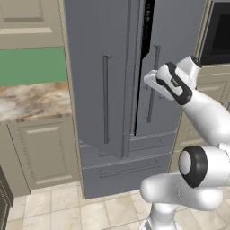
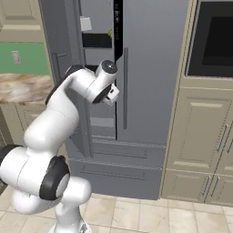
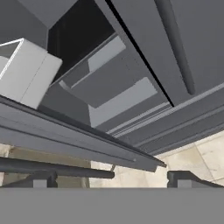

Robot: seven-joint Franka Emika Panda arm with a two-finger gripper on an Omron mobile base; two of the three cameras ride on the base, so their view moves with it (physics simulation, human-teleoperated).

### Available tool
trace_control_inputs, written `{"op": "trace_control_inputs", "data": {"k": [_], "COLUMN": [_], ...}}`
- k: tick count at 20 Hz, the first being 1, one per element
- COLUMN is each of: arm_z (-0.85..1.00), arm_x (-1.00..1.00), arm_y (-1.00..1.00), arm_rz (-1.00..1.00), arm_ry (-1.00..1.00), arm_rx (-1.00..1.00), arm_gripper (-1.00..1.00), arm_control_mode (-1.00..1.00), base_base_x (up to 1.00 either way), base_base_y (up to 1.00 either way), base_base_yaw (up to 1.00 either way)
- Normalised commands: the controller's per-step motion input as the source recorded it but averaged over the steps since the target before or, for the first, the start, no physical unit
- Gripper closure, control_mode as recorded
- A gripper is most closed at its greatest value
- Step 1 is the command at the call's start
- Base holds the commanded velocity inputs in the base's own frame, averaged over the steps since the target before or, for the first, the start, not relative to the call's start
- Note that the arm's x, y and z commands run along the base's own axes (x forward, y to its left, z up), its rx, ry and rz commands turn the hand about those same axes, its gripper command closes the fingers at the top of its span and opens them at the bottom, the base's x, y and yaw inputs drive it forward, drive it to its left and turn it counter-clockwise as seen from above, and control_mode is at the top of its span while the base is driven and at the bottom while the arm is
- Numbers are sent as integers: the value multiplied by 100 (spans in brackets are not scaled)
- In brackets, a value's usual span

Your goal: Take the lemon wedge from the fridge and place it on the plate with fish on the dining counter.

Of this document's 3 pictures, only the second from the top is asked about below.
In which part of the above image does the short grey fridge door handle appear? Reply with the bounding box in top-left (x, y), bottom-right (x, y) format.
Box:
top-left (51, 52), bottom-right (68, 87)

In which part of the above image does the grey fridge drawer handle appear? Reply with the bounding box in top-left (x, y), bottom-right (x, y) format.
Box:
top-left (94, 148), bottom-right (148, 159)
top-left (79, 168), bottom-right (147, 181)

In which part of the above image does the long grey fridge door handle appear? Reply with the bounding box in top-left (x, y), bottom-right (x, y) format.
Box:
top-left (122, 46), bottom-right (129, 130)

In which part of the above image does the deep grey fridge drawer front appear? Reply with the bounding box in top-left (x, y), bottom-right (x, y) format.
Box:
top-left (68, 157), bottom-right (164, 201)

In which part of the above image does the white carton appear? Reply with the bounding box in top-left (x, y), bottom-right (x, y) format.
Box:
top-left (79, 15), bottom-right (93, 33)

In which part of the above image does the beige base cupboard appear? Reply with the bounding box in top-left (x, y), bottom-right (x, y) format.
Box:
top-left (0, 102), bottom-right (69, 158)

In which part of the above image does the grey fridge door with short handle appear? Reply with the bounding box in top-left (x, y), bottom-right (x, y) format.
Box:
top-left (38, 0), bottom-right (95, 159)

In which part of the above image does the shallow grey fridge drawer front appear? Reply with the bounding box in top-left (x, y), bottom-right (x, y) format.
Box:
top-left (90, 137), bottom-right (167, 169)

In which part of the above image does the beige wall cupboard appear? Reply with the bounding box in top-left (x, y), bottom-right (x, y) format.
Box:
top-left (0, 0), bottom-right (46, 44)

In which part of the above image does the grey cupboard door handle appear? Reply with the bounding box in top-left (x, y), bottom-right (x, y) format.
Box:
top-left (210, 176), bottom-right (220, 198)
top-left (226, 138), bottom-right (233, 157)
top-left (201, 175), bottom-right (211, 198)
top-left (216, 123), bottom-right (230, 154)

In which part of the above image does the white wall socket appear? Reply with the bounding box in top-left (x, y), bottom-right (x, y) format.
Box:
top-left (11, 50), bottom-right (22, 66)

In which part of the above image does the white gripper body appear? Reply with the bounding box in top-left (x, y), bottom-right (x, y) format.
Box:
top-left (104, 95), bottom-right (119, 107)

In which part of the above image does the grey fridge door with long handle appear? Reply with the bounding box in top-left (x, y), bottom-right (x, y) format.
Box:
top-left (116, 0), bottom-right (190, 146)

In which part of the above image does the black built-in oven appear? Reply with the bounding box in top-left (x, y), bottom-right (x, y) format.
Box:
top-left (184, 0), bottom-right (233, 79)

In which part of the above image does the low beige cupboard door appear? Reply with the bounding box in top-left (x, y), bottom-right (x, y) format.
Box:
top-left (204, 173), bottom-right (233, 208)
top-left (160, 168), bottom-right (215, 204)

